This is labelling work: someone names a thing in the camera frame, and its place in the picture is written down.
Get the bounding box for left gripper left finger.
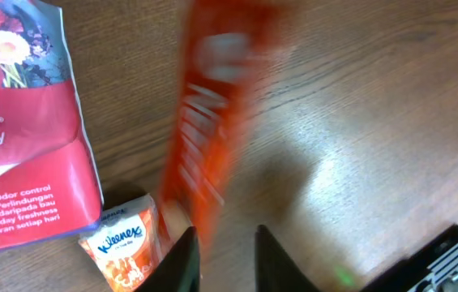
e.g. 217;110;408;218
135;226;200;292

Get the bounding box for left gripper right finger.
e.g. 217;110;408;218
255;225;320;292

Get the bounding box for orange Kleenex tissue pack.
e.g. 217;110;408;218
79;195;162;292

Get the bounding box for Carefree liners pack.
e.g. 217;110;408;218
0;0;103;251

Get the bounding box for red Nescafe stick sachet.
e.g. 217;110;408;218
158;0;293;247

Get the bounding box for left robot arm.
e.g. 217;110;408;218
135;225;458;292

